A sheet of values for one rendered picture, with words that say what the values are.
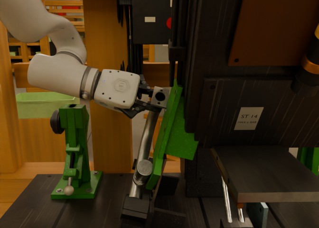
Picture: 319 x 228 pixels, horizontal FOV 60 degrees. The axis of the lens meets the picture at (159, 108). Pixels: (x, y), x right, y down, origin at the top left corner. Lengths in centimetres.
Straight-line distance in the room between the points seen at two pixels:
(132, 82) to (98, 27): 31
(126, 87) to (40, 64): 21
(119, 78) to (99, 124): 34
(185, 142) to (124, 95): 19
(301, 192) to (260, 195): 7
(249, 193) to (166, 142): 22
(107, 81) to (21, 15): 23
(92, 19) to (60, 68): 31
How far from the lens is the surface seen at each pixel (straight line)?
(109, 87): 69
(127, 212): 70
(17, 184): 110
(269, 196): 50
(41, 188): 100
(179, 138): 62
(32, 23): 62
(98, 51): 96
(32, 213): 89
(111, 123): 100
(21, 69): 115
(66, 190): 86
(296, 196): 52
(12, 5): 60
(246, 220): 64
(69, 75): 70
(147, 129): 78
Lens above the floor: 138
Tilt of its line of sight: 15 degrees down
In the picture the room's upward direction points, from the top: straight up
